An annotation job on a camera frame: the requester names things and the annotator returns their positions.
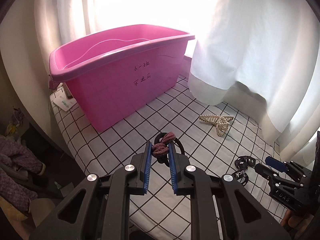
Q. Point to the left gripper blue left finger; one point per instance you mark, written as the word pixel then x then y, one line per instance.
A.
pixel 146 167

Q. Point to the white paper card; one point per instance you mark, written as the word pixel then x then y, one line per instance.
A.
pixel 63 102

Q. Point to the white sheer curtain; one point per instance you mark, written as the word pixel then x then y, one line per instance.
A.
pixel 262 56

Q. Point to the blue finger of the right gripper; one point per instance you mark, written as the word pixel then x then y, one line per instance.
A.
pixel 276 164
pixel 266 173

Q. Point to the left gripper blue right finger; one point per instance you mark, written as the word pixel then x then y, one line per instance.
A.
pixel 173 171

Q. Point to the person's right hand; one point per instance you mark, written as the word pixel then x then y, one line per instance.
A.
pixel 290 219

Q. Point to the purple knitted garment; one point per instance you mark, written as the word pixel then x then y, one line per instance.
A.
pixel 18 161

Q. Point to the pink plastic tub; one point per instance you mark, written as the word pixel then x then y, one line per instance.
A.
pixel 115 72

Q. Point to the pearl hair claw clip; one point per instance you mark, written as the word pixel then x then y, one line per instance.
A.
pixel 220 122

